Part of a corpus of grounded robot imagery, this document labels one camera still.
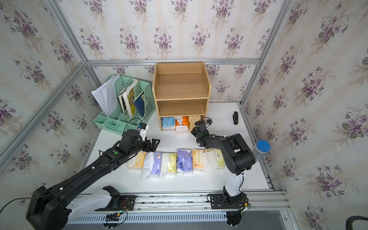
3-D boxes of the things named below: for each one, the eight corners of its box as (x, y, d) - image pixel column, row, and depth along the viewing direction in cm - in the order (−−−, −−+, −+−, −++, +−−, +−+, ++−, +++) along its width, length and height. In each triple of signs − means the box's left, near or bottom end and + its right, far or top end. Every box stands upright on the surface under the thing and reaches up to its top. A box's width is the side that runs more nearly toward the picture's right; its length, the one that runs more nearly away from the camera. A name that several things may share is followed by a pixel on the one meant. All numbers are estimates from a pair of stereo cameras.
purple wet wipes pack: (176, 174, 84) (175, 171, 80) (177, 151, 93) (176, 148, 90) (192, 174, 84) (193, 171, 80) (191, 151, 94) (192, 148, 90)
